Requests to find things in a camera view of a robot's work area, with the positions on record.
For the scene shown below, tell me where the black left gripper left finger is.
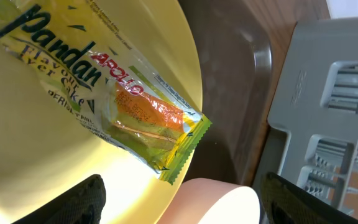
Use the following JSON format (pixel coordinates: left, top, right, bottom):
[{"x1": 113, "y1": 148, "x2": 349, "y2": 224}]
[{"x1": 14, "y1": 174, "x2": 106, "y2": 224}]

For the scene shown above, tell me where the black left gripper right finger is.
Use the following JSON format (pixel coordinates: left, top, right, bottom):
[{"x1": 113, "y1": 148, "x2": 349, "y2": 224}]
[{"x1": 260, "y1": 172, "x2": 358, "y2": 224}]

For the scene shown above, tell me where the yellow plate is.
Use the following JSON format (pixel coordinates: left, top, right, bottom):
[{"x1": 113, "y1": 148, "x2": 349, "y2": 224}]
[{"x1": 0, "y1": 1, "x2": 202, "y2": 223}]

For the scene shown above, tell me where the pink bowl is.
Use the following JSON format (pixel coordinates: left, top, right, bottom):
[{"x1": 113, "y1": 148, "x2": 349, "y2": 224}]
[{"x1": 158, "y1": 178, "x2": 260, "y2": 224}]

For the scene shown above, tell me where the pandan cake wrapper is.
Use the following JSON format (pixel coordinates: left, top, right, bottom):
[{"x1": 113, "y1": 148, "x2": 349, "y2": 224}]
[{"x1": 0, "y1": 0, "x2": 211, "y2": 183}]

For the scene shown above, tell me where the grey dishwasher rack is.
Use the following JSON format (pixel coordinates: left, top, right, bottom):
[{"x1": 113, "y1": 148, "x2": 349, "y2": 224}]
[{"x1": 252, "y1": 17, "x2": 358, "y2": 210}]

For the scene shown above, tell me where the brown serving tray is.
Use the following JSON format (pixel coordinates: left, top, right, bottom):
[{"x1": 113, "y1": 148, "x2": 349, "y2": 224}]
[{"x1": 180, "y1": 0, "x2": 272, "y2": 184}]

